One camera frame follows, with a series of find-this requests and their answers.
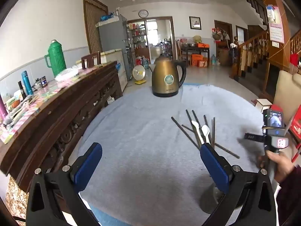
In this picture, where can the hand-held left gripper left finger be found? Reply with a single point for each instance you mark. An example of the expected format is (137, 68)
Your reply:
(89, 167)

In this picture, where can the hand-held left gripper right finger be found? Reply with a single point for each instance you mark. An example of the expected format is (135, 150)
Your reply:
(215, 168)

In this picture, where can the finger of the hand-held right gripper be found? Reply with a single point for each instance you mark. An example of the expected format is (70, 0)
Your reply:
(254, 137)

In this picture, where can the metal utensil holder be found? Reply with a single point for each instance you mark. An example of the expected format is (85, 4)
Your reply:
(212, 201)

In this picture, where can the pile of black chopsticks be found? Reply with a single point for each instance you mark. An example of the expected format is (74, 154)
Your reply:
(213, 131)

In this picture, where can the white plastic spoon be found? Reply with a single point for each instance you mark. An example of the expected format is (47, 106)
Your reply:
(195, 126)
(205, 130)

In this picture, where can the person's right hand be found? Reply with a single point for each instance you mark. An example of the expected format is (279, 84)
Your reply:
(283, 167)

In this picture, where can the red plastic chair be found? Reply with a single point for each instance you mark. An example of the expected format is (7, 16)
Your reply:
(295, 127)

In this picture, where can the small wooden stool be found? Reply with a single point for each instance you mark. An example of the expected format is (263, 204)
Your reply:
(263, 103)

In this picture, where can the beige sofa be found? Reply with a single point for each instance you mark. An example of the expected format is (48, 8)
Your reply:
(285, 89)

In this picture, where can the blue tablecloth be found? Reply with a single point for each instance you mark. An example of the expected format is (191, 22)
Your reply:
(105, 217)

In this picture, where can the carved wooden sideboard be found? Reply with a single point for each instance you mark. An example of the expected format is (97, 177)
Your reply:
(70, 113)

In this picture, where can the grey table cloth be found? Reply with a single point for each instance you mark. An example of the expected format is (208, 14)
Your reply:
(145, 146)

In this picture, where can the speckled brown board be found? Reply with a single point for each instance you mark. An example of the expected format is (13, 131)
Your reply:
(16, 197)

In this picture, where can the pink checked cloth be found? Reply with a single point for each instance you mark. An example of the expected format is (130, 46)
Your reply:
(51, 93)

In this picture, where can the blue water jug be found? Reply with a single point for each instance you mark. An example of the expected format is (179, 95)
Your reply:
(145, 63)
(213, 60)

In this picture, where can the wooden stair railing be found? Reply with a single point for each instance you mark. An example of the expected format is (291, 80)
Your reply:
(251, 49)

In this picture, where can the orange cardboard boxes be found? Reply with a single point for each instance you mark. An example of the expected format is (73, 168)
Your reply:
(199, 60)

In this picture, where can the white plastic bag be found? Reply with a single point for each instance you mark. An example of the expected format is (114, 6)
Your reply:
(67, 74)

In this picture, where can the small dark jar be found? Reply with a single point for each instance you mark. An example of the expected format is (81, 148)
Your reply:
(43, 82)

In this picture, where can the black bottle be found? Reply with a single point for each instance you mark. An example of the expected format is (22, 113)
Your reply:
(21, 90)

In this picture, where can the bronze electric kettle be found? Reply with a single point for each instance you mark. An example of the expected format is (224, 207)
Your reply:
(165, 77)

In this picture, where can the blue bottle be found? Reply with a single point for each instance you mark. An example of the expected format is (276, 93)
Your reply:
(27, 83)

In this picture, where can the purple bottle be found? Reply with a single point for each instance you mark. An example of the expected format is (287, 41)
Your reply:
(2, 109)

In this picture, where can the orange box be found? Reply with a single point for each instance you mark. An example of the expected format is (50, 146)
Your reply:
(203, 45)

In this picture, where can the dark wooden table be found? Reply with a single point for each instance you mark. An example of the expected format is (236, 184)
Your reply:
(195, 49)

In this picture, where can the yellow electric heater fan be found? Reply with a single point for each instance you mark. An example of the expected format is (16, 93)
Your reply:
(138, 73)

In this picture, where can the brown wooden door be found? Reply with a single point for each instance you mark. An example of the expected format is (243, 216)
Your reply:
(223, 35)

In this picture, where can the dark wooden chair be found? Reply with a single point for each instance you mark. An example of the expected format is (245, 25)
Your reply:
(90, 60)

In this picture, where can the hanging woven baskets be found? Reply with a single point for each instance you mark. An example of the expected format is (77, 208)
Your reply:
(219, 35)

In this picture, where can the white chest freezer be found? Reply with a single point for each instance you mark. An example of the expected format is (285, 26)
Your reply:
(116, 61)

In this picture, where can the green thermos flask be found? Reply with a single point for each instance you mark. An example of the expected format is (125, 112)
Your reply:
(56, 58)

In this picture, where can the wooden dining chair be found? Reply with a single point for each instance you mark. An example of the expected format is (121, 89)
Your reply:
(180, 49)

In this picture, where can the grey refrigerator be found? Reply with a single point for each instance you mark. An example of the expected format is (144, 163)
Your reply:
(112, 34)

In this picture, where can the kitchen shelf rack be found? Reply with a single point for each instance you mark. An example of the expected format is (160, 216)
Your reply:
(137, 35)

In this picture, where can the brown door curtain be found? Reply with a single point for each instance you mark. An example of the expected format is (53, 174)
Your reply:
(94, 23)

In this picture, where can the pink wall calendar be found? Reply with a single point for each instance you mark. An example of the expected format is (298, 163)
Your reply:
(276, 28)

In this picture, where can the framed wall picture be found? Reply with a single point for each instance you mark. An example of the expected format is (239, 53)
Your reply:
(195, 23)

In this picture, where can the round wall clock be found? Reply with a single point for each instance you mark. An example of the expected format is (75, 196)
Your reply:
(143, 13)

